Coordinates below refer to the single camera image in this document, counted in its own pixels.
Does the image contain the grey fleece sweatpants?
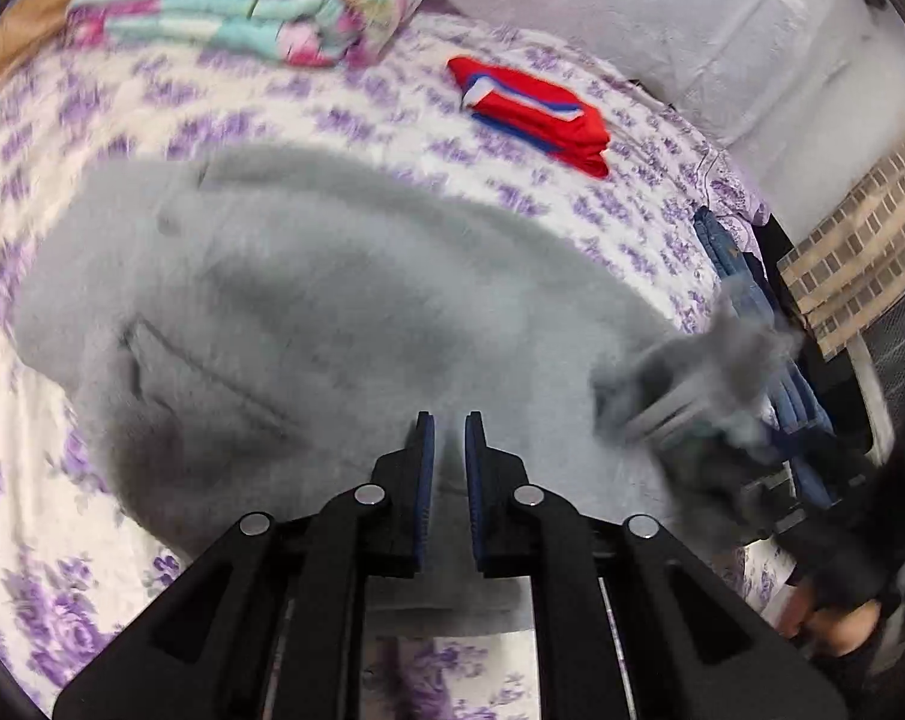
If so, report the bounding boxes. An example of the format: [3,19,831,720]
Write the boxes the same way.
[8,145,804,616]

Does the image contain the purple floral bed quilt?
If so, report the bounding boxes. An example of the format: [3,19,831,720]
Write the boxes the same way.
[0,10,781,720]

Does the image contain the right human hand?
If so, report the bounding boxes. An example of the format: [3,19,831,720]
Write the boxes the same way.
[775,580,882,656]

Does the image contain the folded red striped garment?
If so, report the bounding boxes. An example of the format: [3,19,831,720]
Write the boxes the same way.
[446,55,612,179]

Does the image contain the white lace headboard cover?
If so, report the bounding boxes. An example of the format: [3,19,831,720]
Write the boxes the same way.
[451,0,905,239]

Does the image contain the blue denim jeans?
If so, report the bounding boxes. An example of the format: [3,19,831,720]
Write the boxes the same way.
[693,206,837,509]

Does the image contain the beige checkered curtain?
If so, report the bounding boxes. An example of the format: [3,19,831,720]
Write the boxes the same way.
[778,138,905,359]

